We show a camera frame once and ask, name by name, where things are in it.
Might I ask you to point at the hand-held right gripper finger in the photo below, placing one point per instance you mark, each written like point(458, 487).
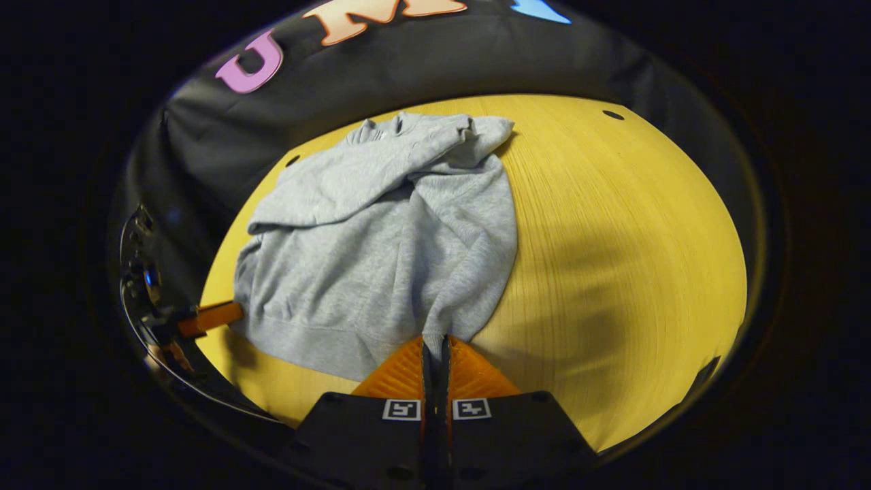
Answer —
point(428, 381)
point(442, 381)

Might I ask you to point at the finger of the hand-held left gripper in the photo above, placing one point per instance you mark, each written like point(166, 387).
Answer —
point(218, 318)
point(173, 355)

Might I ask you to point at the grey sweatshirt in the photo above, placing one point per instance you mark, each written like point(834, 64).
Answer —
point(381, 258)

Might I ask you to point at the black backdrop cloth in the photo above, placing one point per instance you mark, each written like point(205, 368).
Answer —
point(442, 61)

